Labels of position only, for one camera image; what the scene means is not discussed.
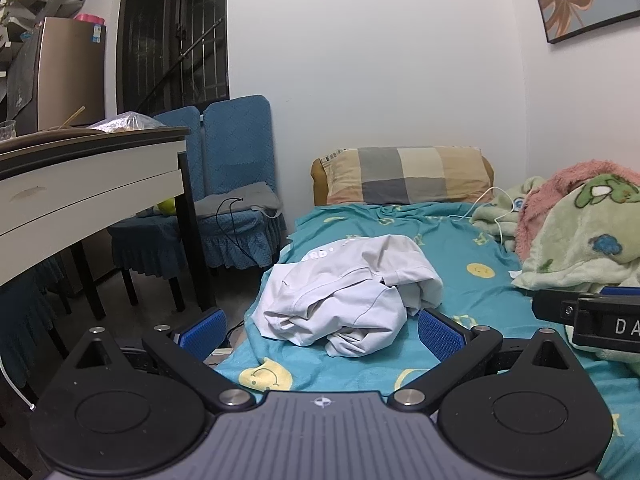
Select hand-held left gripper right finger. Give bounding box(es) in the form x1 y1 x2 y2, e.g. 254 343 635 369
392 308 573 413

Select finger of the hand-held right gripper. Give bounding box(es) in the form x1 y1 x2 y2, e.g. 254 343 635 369
531 287 581 334

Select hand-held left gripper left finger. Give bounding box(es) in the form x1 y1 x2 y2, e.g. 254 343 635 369
67 307 256 413

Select white garment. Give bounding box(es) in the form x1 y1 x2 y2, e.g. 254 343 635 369
251 234 445 358

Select green printed blanket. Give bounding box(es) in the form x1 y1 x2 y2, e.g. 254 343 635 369
470 172 640 376

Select teal printed bed sheet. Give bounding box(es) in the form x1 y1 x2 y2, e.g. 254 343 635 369
212 201 640 480

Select pink fluffy blanket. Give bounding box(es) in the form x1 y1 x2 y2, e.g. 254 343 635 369
515 159 640 261

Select grey cloth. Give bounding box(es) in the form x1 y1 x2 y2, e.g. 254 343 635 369
137 182 284 221

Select plaid pillow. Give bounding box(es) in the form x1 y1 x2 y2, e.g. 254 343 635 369
311 146 496 207

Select blue covered chair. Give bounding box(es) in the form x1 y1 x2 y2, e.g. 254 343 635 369
200 94 288 268
107 106 207 313
0 255 71 391

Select white desk with black legs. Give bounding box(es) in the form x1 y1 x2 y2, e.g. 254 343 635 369
0 126 218 322

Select clear plastic bag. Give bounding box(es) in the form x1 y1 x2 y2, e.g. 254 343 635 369
87 111 169 134

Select wooden chopsticks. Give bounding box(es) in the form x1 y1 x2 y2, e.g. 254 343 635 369
58 105 86 130

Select copper refrigerator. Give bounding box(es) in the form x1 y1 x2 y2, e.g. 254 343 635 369
6 16 108 134

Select dark barred window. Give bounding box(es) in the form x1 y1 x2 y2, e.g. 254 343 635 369
116 0 231 117

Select white charging cable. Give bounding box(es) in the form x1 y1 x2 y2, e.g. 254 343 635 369
447 186 523 252

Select black cable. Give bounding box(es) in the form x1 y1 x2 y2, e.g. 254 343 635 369
214 196 247 261

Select thin white cable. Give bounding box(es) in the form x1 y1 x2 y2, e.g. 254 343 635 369
0 359 37 409

